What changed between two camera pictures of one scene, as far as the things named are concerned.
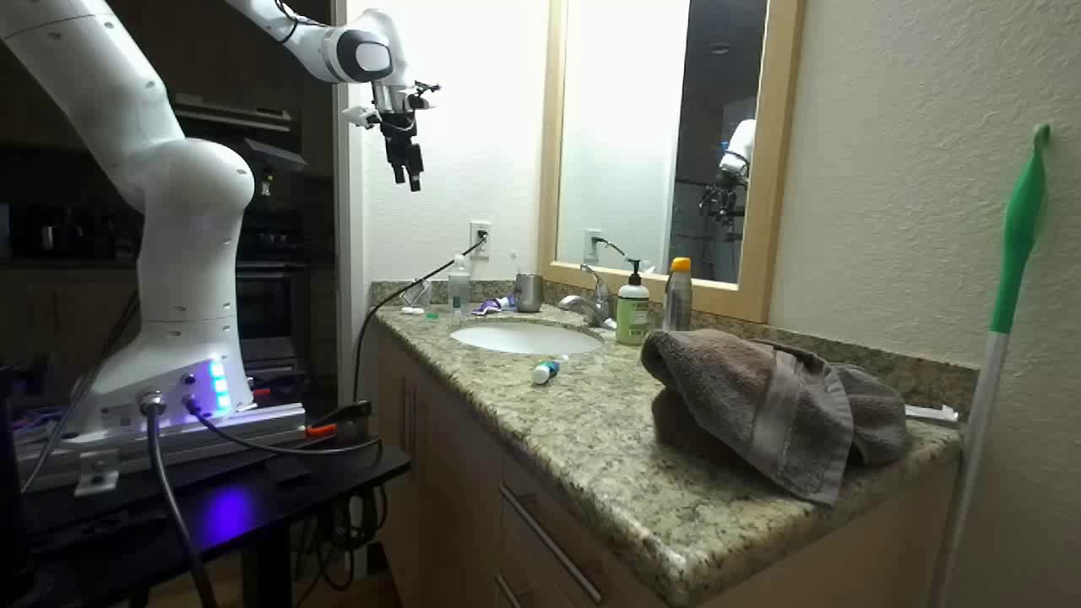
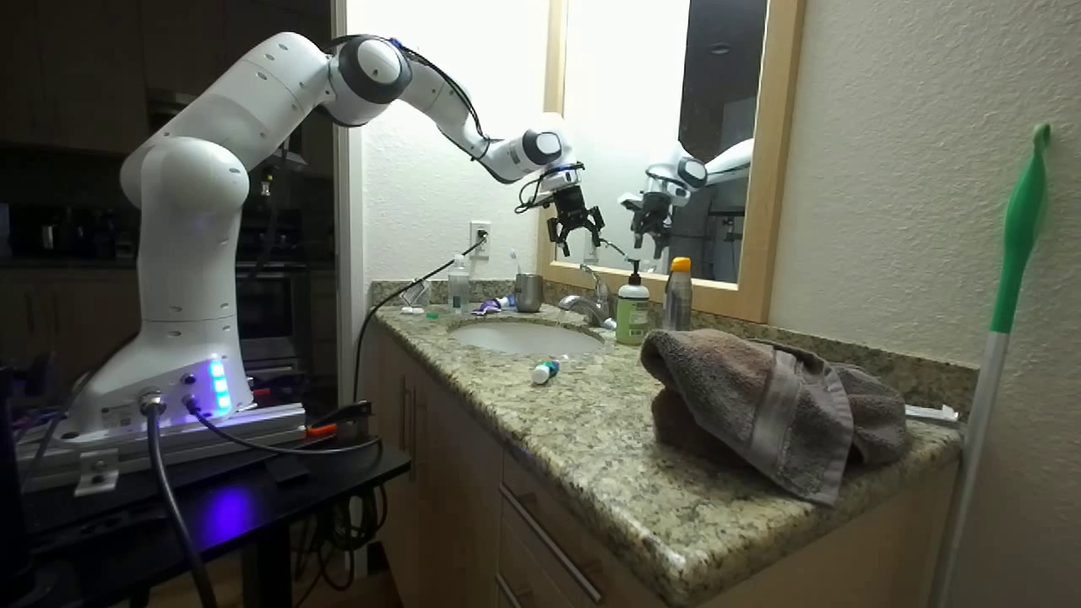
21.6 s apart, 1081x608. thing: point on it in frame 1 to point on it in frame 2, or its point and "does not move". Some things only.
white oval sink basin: (529, 336) does not move
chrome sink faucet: (591, 307) does not move
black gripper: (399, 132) to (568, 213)
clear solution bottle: (461, 288) does not move
